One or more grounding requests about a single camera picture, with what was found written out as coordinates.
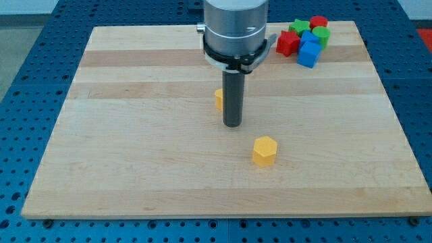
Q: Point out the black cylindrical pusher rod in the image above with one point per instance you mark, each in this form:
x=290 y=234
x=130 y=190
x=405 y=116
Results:
x=233 y=94

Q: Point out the black clamp ring mount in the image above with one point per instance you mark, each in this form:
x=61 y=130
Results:
x=243 y=64

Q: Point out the yellow heart block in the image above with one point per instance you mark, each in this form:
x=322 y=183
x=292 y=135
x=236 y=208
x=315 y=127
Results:
x=219 y=98

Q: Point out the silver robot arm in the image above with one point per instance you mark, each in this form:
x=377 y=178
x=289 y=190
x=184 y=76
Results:
x=234 y=41

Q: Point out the red star block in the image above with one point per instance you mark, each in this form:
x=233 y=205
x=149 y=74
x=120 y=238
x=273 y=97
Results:
x=288 y=43

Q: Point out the green star block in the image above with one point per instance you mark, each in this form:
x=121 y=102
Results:
x=299 y=27

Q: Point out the blue cube block front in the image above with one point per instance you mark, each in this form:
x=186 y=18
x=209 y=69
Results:
x=308 y=54

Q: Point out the blue block behind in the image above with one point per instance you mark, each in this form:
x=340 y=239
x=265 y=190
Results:
x=309 y=41

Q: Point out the yellow hexagon block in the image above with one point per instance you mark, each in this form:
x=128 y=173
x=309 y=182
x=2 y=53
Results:
x=264 y=151

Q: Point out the green cylinder block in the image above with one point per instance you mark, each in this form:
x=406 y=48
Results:
x=323 y=34

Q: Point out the red cylinder block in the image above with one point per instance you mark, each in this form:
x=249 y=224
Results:
x=317 y=21

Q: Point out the wooden board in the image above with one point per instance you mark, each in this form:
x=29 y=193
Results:
x=139 y=136

